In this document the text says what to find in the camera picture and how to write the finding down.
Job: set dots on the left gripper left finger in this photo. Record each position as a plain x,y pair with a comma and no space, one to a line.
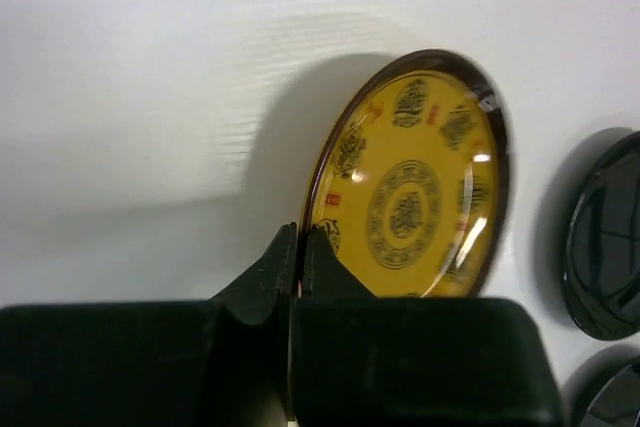
255,294

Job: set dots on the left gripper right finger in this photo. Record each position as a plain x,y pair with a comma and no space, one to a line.
323,275

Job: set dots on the yellow patterned plate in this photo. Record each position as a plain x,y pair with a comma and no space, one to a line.
412,184

